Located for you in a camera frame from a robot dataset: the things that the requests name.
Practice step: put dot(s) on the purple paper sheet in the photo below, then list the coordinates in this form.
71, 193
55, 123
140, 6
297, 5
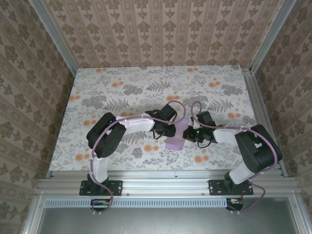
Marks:
174, 143

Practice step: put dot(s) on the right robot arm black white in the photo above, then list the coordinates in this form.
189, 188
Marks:
256, 151

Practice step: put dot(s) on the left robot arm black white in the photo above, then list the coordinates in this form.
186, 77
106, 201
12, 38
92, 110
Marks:
104, 136

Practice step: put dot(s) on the floral patterned table cover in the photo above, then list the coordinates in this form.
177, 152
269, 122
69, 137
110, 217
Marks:
109, 80

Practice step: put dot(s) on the black connector board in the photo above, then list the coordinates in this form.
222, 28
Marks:
235, 204
100, 203

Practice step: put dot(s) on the grey metal panel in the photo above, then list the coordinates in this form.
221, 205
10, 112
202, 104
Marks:
158, 221

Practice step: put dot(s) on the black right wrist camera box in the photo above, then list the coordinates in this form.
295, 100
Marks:
206, 119

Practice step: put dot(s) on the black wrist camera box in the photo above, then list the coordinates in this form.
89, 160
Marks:
206, 119
168, 112

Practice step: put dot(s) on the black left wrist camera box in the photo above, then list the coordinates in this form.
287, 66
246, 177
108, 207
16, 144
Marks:
168, 112

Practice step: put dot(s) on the wide aluminium frame rail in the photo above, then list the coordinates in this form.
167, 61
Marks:
165, 185

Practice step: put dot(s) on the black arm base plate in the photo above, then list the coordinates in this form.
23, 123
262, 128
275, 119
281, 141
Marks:
117, 187
215, 187

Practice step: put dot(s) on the aluminium table side rail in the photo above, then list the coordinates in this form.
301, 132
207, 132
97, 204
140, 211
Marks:
264, 122

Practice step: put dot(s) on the aluminium corner post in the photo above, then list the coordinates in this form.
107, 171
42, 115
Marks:
57, 36
268, 36

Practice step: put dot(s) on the narrow aluminium frame rail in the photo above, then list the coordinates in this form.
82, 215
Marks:
35, 214
298, 214

